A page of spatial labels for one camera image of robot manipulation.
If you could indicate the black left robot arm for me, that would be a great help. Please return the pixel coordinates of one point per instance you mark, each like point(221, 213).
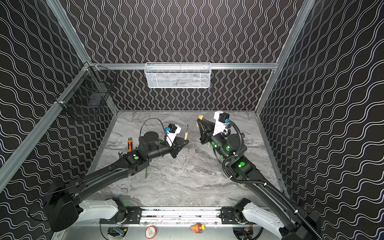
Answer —
point(62, 202)

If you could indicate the white wire mesh basket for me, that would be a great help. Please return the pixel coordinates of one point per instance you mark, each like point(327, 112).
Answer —
point(177, 75)

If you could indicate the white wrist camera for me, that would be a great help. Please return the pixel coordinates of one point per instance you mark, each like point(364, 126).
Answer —
point(171, 132)
point(221, 120)

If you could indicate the small red yellow toy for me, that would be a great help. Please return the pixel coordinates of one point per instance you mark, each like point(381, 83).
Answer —
point(198, 228)

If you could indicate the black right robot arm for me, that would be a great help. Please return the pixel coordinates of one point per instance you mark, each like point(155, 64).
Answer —
point(284, 219)

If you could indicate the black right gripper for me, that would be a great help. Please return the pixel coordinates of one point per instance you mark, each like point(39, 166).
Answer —
point(207, 137)

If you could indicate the red white tape roll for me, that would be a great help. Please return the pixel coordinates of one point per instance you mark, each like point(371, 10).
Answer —
point(150, 232)

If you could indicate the black wire mesh basket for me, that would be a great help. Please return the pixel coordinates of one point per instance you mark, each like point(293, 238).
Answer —
point(90, 97)

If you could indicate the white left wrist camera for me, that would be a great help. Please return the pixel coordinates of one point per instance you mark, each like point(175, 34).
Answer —
point(171, 132)

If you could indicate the tan fountain pen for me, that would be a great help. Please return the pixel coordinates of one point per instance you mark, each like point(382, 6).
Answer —
point(186, 132)

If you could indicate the orange handled screwdriver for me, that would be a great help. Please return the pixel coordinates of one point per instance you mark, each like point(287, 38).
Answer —
point(130, 144)

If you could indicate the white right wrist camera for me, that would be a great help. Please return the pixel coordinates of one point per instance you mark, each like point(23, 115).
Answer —
point(221, 120)

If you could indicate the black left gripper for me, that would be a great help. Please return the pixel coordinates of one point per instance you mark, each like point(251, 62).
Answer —
point(174, 149)

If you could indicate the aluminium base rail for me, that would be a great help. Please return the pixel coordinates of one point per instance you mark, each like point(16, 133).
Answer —
point(211, 216)

